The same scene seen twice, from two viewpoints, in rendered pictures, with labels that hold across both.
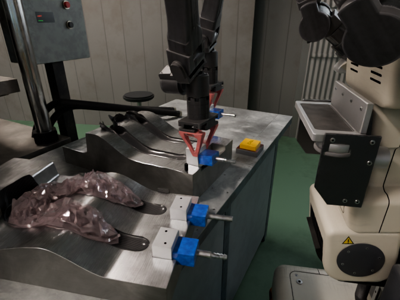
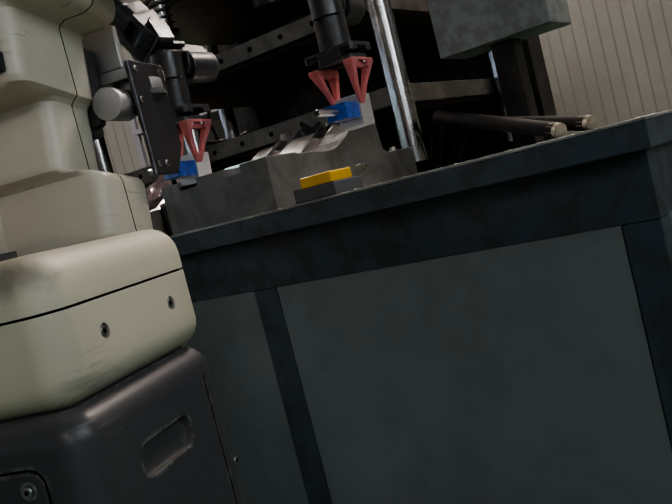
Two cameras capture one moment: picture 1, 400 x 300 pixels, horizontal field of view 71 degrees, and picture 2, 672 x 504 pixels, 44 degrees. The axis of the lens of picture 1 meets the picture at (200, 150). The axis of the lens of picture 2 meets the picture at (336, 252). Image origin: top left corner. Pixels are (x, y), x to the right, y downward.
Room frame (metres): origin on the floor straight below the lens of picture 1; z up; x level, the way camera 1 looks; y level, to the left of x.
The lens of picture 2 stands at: (1.08, -1.47, 0.80)
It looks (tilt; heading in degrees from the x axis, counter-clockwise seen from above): 4 degrees down; 97
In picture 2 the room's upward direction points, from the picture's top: 14 degrees counter-clockwise
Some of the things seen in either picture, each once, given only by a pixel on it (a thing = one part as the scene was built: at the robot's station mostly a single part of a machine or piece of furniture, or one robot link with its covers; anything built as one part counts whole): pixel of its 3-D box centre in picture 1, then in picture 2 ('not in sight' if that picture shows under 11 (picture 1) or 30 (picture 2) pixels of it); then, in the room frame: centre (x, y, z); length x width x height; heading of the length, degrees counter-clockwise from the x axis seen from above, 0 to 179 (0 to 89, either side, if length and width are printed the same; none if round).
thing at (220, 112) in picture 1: (218, 113); (339, 112); (0.97, -0.07, 0.93); 0.13 x 0.05 x 0.05; 61
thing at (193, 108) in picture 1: (198, 109); (175, 101); (0.68, 0.00, 1.04); 0.10 x 0.07 x 0.07; 151
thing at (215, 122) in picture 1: (201, 134); (188, 138); (0.69, 0.00, 0.96); 0.07 x 0.07 x 0.09; 61
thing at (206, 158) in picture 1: (212, 158); (175, 170); (0.66, -0.03, 0.91); 0.13 x 0.05 x 0.05; 61
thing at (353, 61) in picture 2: (211, 96); (349, 78); (1.00, -0.04, 0.99); 0.07 x 0.07 x 0.09; 61
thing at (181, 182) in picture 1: (146, 144); (296, 169); (0.84, 0.18, 0.87); 0.50 x 0.26 x 0.14; 61
